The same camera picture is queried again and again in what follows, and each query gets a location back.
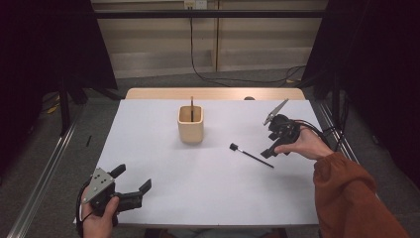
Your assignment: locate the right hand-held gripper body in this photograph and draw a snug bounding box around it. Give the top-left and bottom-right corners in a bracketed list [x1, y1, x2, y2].
[262, 98, 301, 148]

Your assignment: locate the black power cable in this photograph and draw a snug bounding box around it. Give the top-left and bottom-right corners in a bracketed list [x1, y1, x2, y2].
[188, 7, 306, 87]

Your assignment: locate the black metal stand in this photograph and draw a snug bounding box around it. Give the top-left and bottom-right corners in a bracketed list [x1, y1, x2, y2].
[58, 77, 72, 135]

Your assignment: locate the black makeup brush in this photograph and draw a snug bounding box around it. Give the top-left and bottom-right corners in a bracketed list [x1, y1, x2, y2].
[229, 142, 275, 170]

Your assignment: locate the aluminium rail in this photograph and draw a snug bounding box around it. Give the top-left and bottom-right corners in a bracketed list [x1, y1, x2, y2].
[318, 100, 402, 238]
[6, 105, 87, 238]

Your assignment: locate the white table sheet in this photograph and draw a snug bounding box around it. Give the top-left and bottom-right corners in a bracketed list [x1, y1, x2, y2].
[72, 98, 323, 227]

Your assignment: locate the person's right hand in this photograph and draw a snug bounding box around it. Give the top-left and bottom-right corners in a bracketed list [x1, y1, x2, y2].
[273, 127, 335, 162]

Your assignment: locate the wooden table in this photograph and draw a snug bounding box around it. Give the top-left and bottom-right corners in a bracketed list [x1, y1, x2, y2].
[125, 87, 306, 101]

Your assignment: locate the white wall socket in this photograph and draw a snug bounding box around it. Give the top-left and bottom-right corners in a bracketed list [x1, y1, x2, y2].
[183, 0, 208, 10]

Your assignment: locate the cream square cup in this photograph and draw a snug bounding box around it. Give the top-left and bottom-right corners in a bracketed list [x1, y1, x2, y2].
[176, 105, 205, 144]

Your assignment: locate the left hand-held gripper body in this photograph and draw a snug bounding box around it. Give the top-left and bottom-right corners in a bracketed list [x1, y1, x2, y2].
[80, 168, 145, 219]

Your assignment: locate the black curtain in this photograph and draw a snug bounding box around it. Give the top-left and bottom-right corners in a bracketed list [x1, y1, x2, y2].
[0, 0, 118, 179]
[301, 0, 420, 189]

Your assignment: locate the person's left hand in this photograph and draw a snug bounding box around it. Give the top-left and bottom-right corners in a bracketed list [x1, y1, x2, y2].
[81, 196, 120, 238]

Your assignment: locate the bundle of black floor cables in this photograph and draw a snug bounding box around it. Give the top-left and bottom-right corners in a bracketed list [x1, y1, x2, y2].
[323, 98, 350, 153]

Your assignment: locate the yellow floor cable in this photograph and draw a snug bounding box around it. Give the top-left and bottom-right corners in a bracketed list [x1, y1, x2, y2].
[46, 95, 62, 115]

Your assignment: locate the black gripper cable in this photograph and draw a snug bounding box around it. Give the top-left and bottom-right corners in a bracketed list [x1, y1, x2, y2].
[293, 119, 331, 148]
[75, 179, 94, 237]

